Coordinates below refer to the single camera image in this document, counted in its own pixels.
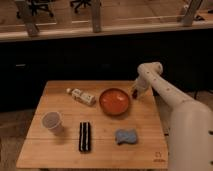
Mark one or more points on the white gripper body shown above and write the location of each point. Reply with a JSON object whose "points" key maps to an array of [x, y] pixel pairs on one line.
{"points": [[141, 84]]}

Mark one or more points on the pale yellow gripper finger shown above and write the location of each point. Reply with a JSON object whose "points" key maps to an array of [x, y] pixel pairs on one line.
{"points": [[139, 93]]}

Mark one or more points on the dark red pepper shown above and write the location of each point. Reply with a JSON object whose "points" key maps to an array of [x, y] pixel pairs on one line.
{"points": [[135, 94]]}

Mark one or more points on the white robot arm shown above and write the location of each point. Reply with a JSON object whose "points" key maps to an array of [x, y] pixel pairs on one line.
{"points": [[191, 122]]}

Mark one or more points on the orange bowl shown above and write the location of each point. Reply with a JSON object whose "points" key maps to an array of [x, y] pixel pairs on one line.
{"points": [[114, 101]]}

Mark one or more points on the blue sponge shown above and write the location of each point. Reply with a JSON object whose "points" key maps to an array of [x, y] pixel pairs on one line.
{"points": [[125, 136]]}

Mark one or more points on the white tube bottle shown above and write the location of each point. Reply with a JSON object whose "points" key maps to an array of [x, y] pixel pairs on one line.
{"points": [[81, 96]]}

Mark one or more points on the black white striped block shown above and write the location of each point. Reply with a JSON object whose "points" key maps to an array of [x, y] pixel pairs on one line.
{"points": [[85, 137]]}

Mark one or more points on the clear plastic cup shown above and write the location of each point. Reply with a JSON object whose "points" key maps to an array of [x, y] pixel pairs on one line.
{"points": [[53, 122]]}

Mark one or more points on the black office chair middle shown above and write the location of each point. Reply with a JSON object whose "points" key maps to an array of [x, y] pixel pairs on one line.
{"points": [[75, 4]]}

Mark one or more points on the black office chair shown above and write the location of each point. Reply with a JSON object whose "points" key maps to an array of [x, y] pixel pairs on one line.
{"points": [[75, 4], [35, 5]]}

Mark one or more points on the black office chair left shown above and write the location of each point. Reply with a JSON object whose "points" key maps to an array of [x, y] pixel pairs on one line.
{"points": [[35, 5]]}

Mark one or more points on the grey metal post right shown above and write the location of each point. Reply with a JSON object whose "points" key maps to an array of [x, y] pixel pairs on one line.
{"points": [[189, 11]]}

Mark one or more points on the grey metal post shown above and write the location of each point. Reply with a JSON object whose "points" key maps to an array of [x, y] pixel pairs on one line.
{"points": [[189, 11], [27, 18], [96, 15]]}

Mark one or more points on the grey metal post middle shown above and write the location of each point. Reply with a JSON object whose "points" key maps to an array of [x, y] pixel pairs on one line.
{"points": [[96, 15]]}

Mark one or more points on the grey metal post left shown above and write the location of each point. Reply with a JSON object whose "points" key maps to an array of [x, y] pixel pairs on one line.
{"points": [[27, 18]]}

